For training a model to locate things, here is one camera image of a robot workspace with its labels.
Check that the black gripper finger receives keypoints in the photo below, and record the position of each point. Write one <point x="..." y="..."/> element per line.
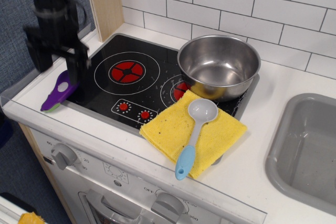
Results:
<point x="77" y="66"/>
<point x="41" y="57"/>

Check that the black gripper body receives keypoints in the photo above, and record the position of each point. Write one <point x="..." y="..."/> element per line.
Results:
<point x="59" y="34"/>

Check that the purple toy eggplant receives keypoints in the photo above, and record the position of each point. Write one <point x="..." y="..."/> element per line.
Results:
<point x="61" y="91"/>

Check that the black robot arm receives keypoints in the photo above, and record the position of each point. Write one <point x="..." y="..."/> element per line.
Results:
<point x="55" y="7"/>

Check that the black toy stove top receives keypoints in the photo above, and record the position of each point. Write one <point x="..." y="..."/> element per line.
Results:
<point x="131" y="81"/>

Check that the grey left oven knob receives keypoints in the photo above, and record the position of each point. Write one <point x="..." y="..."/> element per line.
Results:
<point x="63" y="156"/>

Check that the grey oven knob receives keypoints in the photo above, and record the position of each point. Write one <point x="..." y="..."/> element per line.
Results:
<point x="63" y="156"/>
<point x="168" y="207"/>

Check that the yellow cloth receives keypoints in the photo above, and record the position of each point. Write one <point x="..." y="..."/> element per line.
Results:
<point x="170" y="132"/>

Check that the white toy oven front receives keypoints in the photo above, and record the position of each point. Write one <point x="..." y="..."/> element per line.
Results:
<point x="98" y="192"/>

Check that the stainless steel pot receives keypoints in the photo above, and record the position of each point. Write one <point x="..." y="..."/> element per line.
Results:
<point x="217" y="67"/>

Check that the yellow object bottom left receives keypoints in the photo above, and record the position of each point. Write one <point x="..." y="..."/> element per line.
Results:
<point x="30" y="218"/>

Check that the grey right oven knob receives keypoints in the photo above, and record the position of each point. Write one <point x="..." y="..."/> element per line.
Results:
<point x="168" y="207"/>

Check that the grey sink basin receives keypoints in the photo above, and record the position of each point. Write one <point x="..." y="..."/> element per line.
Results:
<point x="301" y="160"/>

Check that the wooden post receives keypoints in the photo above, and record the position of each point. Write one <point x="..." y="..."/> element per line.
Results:
<point x="108" y="17"/>

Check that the grey spoon blue handle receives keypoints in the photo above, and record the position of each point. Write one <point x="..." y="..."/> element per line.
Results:
<point x="201" y="111"/>

